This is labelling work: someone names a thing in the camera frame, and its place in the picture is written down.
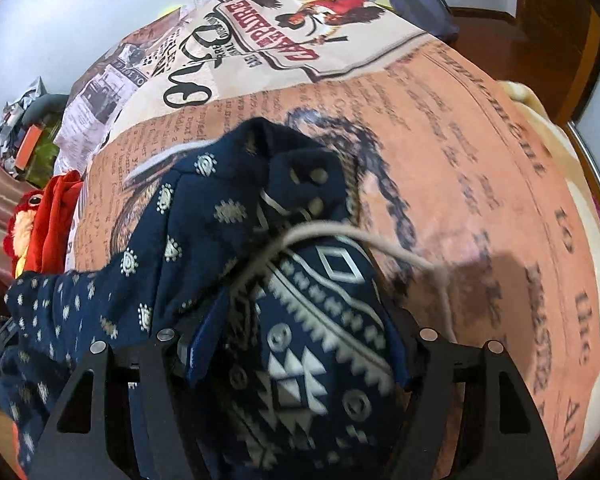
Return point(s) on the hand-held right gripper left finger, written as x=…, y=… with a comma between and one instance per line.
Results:
x=206, y=347

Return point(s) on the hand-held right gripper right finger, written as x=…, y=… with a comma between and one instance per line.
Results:
x=445, y=375

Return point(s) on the navy patterned hoodie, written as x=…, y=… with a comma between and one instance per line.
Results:
x=305, y=360

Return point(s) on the red plush toy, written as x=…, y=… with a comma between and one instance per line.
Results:
x=22, y=230

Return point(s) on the red garment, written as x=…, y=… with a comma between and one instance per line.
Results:
x=55, y=220

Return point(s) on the printed bed blanket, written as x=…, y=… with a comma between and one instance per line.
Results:
x=480, y=185

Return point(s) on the orange box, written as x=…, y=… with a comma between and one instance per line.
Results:
x=29, y=147

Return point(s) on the pile of clutter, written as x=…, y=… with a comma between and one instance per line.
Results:
x=22, y=105

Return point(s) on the dark grey garment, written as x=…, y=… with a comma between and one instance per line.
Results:
x=47, y=107

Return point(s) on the wooden door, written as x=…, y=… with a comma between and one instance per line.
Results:
x=575, y=35

